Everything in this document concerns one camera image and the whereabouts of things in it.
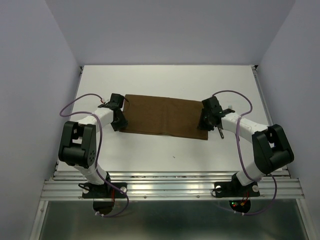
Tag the silver knife dark handle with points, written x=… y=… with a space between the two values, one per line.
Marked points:
x=220 y=130

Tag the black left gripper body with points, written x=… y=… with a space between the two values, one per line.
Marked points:
x=116 y=122

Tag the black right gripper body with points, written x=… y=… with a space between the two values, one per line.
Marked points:
x=209 y=115

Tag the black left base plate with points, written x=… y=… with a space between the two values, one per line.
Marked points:
x=104 y=191

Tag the brown cloth napkin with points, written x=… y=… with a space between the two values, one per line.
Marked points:
x=163 y=116

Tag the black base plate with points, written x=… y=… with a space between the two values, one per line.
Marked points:
x=104 y=191
x=224 y=189

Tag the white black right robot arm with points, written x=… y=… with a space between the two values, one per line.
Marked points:
x=271 y=148

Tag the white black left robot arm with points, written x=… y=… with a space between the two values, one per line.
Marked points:
x=78 y=145

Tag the aluminium rail frame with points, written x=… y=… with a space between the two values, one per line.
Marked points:
x=170 y=180

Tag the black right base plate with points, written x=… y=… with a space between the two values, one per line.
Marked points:
x=224 y=189

